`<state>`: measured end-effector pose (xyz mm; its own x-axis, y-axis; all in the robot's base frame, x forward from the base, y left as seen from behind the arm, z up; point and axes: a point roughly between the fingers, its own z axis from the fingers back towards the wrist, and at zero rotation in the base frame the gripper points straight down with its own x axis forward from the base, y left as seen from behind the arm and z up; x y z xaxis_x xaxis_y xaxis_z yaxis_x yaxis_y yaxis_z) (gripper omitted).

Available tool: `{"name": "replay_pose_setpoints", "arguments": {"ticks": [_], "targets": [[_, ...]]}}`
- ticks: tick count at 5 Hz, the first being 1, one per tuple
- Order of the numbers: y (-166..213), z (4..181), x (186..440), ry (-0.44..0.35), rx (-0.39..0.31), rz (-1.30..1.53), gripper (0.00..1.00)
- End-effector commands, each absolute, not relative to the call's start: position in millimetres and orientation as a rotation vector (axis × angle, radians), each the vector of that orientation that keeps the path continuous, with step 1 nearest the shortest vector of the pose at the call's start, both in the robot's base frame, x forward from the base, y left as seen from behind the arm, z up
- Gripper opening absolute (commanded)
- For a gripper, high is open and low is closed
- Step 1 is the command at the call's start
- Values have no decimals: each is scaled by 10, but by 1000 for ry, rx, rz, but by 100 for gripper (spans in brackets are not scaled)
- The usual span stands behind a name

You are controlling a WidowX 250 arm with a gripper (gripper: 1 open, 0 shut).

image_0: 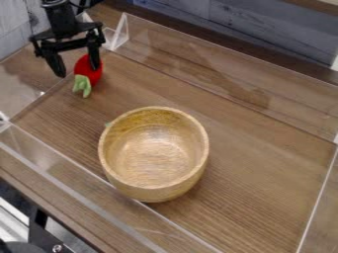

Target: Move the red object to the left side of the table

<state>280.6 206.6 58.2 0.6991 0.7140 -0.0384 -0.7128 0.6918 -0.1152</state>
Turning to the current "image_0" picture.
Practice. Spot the clear acrylic corner bracket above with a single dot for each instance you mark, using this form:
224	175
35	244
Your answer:
117	33

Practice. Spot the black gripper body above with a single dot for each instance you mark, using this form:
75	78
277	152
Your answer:
46	40

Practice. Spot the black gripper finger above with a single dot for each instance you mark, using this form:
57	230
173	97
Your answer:
93	47
55	62

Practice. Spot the red plush strawberry toy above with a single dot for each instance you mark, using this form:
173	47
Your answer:
86	77

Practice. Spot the black table leg bracket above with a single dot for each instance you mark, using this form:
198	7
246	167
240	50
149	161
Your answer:
41	237

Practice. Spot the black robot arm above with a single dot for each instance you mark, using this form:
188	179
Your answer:
66	35

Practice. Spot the wooden bowl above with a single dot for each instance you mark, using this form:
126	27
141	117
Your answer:
154	151

